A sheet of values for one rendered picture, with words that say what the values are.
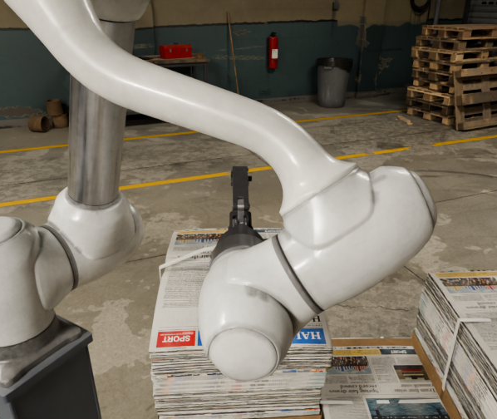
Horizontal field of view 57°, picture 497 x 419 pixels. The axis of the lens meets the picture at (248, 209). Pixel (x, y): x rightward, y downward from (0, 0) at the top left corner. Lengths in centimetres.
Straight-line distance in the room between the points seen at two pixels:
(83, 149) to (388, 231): 60
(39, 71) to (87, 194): 627
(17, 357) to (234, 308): 63
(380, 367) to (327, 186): 82
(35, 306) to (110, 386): 145
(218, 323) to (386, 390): 77
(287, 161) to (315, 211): 7
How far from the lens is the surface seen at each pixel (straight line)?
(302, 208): 47
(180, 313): 78
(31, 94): 723
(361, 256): 47
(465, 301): 111
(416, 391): 120
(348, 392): 116
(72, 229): 98
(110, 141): 89
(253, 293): 47
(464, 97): 692
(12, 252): 92
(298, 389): 83
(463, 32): 704
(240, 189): 70
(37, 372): 102
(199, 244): 97
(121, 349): 256
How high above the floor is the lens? 165
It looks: 25 degrees down
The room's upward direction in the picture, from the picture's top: straight up
